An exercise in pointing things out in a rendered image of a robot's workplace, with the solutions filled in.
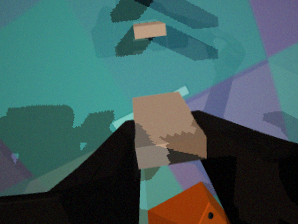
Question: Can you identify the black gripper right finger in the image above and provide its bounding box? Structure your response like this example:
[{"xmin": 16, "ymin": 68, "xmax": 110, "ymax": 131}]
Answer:
[{"xmin": 190, "ymin": 111, "xmax": 298, "ymax": 224}]

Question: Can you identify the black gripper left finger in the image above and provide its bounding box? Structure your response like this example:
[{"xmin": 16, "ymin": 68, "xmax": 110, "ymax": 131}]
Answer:
[{"xmin": 0, "ymin": 120, "xmax": 141, "ymax": 224}]

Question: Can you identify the tan domino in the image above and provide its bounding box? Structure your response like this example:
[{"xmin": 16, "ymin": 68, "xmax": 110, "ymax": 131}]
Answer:
[
  {"xmin": 134, "ymin": 20, "xmax": 166, "ymax": 39},
  {"xmin": 132, "ymin": 91, "xmax": 208, "ymax": 169}
]

